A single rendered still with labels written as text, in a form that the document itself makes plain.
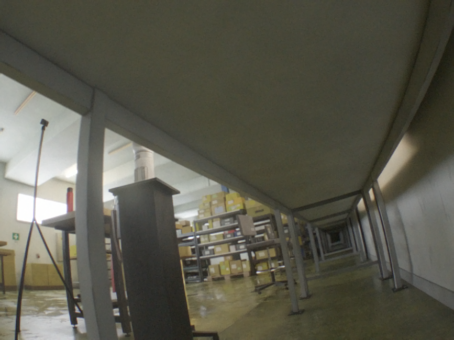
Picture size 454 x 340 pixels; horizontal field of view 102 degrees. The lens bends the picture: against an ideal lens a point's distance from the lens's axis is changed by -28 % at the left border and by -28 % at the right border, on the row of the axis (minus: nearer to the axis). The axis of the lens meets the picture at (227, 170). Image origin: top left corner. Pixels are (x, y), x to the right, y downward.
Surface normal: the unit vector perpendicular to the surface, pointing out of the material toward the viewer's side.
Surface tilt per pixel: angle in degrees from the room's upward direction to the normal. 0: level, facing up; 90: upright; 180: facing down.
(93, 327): 90
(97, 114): 90
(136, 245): 90
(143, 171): 90
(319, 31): 180
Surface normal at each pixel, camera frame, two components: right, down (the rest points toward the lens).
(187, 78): 0.16, 0.93
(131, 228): -0.22, -0.30
